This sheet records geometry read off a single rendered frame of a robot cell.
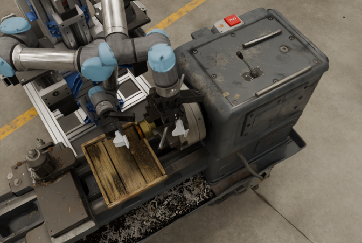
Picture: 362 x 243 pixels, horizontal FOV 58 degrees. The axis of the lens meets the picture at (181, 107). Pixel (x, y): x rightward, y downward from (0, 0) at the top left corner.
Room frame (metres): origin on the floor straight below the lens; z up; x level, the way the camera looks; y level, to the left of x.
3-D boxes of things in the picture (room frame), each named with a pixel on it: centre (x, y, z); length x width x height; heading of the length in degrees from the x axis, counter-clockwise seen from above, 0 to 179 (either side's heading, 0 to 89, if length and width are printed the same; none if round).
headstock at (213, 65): (0.99, -0.32, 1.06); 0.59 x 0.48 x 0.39; 117
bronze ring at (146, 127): (0.72, 0.16, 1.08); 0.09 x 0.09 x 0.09; 27
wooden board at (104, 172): (0.65, 0.29, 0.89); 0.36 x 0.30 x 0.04; 27
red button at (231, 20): (1.19, -0.26, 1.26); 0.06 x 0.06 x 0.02; 27
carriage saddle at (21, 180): (0.49, 0.62, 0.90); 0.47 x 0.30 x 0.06; 27
